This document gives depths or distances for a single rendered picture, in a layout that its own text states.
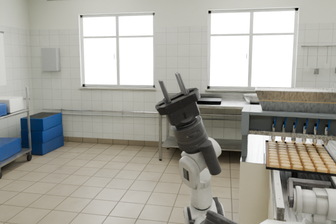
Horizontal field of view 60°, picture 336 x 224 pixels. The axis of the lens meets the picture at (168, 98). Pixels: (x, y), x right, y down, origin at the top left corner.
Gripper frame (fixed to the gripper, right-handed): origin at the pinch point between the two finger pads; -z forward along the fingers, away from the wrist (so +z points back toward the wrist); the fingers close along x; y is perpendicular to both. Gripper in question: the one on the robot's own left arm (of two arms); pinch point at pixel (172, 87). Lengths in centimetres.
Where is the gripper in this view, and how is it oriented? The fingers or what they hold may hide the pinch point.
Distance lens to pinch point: 76.9
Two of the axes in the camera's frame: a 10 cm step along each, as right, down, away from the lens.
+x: 9.0, -4.0, 1.5
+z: 3.4, 8.8, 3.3
